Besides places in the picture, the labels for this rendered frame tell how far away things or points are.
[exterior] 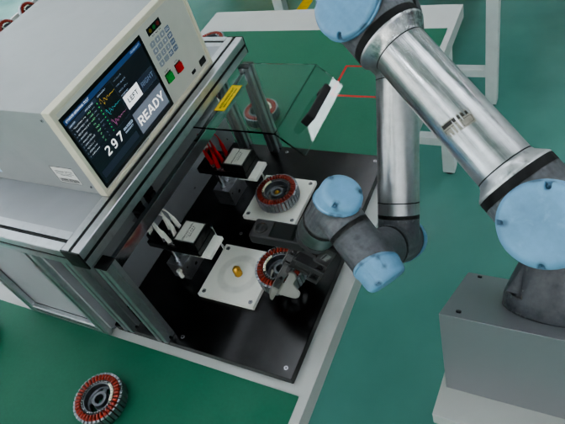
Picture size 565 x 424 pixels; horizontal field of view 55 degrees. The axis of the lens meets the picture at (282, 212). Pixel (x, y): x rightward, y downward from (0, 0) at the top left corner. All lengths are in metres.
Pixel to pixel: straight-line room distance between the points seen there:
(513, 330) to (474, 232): 1.41
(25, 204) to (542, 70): 2.45
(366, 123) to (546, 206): 0.93
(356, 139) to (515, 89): 1.46
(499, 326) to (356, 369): 1.16
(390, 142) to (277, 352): 0.49
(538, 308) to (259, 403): 0.56
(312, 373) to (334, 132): 0.74
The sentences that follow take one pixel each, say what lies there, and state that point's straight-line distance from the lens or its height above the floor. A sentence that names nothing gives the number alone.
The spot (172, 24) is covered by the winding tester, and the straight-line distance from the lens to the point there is 1.22.
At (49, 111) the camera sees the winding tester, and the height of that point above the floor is 1.32.
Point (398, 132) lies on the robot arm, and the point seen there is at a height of 1.12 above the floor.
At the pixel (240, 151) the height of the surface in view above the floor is 0.92.
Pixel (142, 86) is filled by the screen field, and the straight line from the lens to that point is 1.14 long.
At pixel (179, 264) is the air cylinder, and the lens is 1.30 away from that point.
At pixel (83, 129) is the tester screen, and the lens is 1.04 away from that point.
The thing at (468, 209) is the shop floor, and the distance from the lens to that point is 2.32.
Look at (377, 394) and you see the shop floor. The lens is 1.91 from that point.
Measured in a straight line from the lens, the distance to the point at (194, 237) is 1.20.
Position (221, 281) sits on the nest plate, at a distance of 1.28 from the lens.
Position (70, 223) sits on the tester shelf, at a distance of 1.09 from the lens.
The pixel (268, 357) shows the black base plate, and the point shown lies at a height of 0.77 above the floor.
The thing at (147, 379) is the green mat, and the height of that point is 0.75.
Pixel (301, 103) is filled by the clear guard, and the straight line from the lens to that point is 1.21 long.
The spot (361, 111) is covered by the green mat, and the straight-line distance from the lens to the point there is 1.64.
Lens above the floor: 1.75
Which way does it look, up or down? 45 degrees down
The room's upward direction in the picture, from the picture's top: 22 degrees counter-clockwise
